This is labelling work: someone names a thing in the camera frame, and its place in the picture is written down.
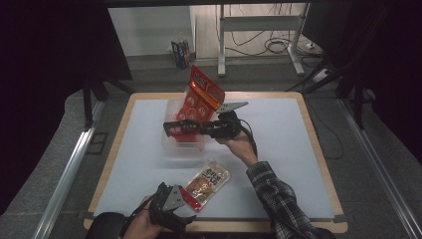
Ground white metal stand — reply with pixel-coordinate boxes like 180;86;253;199
217;3;312;78

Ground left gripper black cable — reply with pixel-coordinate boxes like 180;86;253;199
125;198;154;233

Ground white table mat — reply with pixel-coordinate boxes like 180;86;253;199
94;98;336;220

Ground person's right hand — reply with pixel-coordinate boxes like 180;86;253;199
215;130;259;167

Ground red snack packet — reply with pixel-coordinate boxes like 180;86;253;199
164;65;226;143

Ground black stand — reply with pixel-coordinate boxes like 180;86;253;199
83;78;110;130

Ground black floor outlet frame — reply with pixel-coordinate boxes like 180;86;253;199
87;131;108;155

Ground thin black floor cable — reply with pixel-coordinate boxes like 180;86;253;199
308;99;345;160

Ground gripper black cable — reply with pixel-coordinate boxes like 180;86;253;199
239;119;259;158
125;198;154;233

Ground beige snack packet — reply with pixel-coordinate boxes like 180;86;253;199
180;159;232;212

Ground blue carton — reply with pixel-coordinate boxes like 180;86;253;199
170;39;193;70

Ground black curtain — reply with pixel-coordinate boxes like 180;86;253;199
303;0;422;157
0;0;133;213

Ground aluminium rail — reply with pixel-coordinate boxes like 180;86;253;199
337;98;422;239
31;99;107;239

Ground person's left hand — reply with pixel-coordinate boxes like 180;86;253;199
122;195;173;239

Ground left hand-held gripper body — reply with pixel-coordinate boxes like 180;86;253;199
147;181;197;233

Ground white power strip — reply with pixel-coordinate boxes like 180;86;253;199
312;68;331;84

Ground black floor cables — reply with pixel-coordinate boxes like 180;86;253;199
228;31;302;58

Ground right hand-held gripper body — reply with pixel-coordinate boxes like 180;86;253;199
198;101;249;139

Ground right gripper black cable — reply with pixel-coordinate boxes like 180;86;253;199
239;119;259;158

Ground clear plastic container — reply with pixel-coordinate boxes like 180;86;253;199
160;96;216;157

